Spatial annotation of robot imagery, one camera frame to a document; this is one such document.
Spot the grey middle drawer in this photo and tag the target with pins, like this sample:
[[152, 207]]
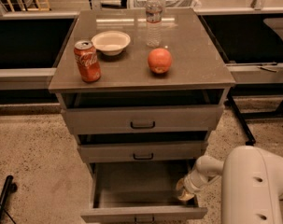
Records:
[[160, 151]]

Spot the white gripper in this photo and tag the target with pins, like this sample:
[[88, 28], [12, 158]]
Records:
[[190, 181]]

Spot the red cola can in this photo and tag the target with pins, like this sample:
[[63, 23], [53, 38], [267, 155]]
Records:
[[86, 58]]

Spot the grey drawer cabinet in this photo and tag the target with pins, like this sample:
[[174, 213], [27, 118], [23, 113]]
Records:
[[197, 76]]

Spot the black stand leg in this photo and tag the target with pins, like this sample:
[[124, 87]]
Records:
[[8, 188], [244, 117]]

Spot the grey top drawer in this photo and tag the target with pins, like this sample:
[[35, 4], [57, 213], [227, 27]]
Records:
[[142, 119]]

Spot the grey bottom drawer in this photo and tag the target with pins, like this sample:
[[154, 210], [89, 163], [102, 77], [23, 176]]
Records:
[[139, 192]]

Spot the grey drawer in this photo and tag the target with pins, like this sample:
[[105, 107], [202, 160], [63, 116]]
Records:
[[139, 192], [142, 119], [160, 151]]

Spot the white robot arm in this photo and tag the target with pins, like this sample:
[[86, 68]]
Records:
[[251, 185]]

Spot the white wire basket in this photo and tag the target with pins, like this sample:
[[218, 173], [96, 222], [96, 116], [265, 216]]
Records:
[[132, 4]]

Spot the red apple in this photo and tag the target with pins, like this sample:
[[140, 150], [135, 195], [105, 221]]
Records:
[[159, 60]]

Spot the clear plastic water bottle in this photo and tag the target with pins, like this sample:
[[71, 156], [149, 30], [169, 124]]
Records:
[[154, 14]]

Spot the black stand leg right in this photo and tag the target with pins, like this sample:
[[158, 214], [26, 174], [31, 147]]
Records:
[[244, 117]]

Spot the white bowl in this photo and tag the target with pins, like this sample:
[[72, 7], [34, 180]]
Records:
[[111, 43]]

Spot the black stand leg left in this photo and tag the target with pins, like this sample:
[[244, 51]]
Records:
[[8, 188]]

